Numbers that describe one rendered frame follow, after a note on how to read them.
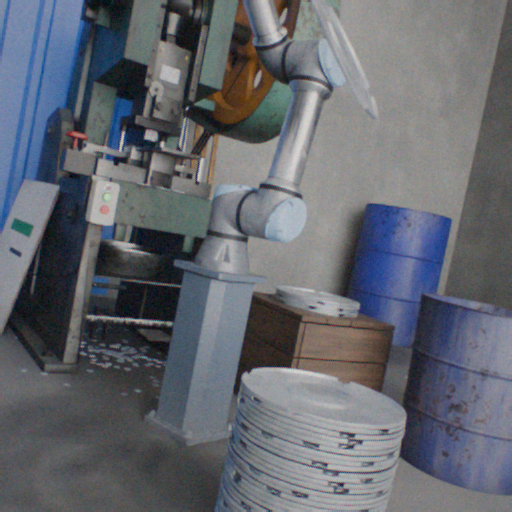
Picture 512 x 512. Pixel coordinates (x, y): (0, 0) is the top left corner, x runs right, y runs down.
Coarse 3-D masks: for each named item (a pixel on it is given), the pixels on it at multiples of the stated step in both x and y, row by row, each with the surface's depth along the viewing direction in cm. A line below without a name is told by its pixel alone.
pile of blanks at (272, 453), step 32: (256, 416) 96; (288, 416) 91; (256, 448) 94; (288, 448) 91; (320, 448) 90; (352, 448) 91; (384, 448) 94; (224, 480) 102; (256, 480) 94; (288, 480) 91; (320, 480) 91; (352, 480) 91; (384, 480) 96
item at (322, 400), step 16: (272, 368) 115; (256, 384) 103; (272, 384) 106; (288, 384) 108; (304, 384) 108; (320, 384) 110; (336, 384) 115; (352, 384) 116; (272, 400) 95; (288, 400) 98; (304, 400) 99; (320, 400) 99; (336, 400) 101; (352, 400) 103; (368, 400) 108; (384, 400) 110; (304, 416) 90; (320, 416) 92; (336, 416) 94; (352, 416) 96; (368, 416) 97; (384, 416) 99; (400, 416) 101
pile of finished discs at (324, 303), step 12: (288, 288) 212; (300, 288) 217; (288, 300) 193; (300, 300) 196; (312, 300) 195; (324, 300) 189; (336, 300) 203; (348, 300) 211; (324, 312) 189; (336, 312) 190; (348, 312) 193
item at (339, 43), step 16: (320, 0) 116; (320, 16) 102; (336, 16) 125; (336, 32) 113; (336, 48) 108; (352, 48) 128; (352, 64) 115; (352, 80) 110; (368, 96) 123; (368, 112) 110
